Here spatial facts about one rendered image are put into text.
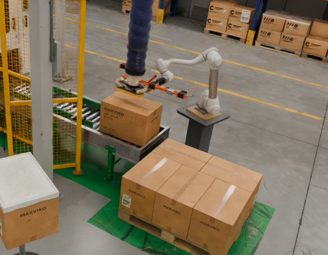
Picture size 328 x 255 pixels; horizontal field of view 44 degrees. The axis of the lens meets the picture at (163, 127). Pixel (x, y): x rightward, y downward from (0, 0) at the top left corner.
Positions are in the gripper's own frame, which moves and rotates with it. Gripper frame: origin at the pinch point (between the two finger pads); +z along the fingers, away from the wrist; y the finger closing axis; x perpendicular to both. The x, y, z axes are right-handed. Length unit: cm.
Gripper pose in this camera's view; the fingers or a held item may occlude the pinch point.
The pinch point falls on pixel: (154, 85)
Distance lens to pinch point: 444.4
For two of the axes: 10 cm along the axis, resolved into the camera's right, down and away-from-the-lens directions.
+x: -8.8, -3.2, 3.5
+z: -4.6, 3.8, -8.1
